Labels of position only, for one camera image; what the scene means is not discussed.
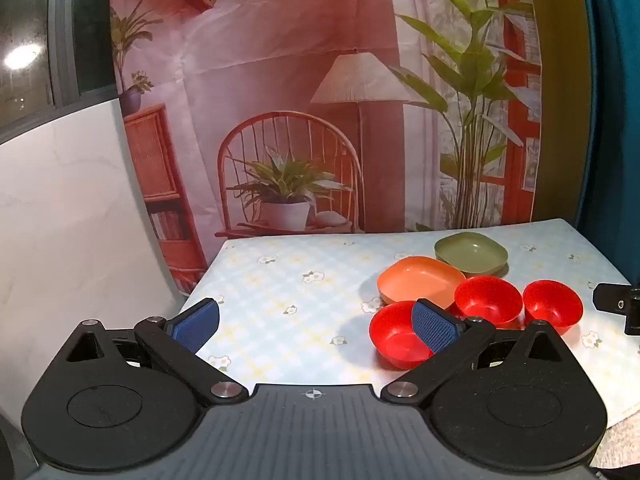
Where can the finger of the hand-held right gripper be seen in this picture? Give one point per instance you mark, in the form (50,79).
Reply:
(612,300)

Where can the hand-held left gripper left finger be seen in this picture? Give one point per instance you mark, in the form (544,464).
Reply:
(196,321)

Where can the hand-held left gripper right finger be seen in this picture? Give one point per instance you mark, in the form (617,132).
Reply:
(434,327)

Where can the green plate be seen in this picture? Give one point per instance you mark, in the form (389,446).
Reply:
(470,252)

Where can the red bowl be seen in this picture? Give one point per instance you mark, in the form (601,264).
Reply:
(487,300)
(552,305)
(392,332)

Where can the orange plate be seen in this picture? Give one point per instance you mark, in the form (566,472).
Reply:
(417,280)

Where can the floral checked tablecloth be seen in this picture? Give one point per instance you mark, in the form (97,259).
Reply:
(300,310)

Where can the teal curtain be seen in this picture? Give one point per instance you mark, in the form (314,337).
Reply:
(612,110)

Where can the printed room backdrop cloth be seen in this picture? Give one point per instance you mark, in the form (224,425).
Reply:
(280,60)

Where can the dark window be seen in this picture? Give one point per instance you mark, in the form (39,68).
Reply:
(30,35)

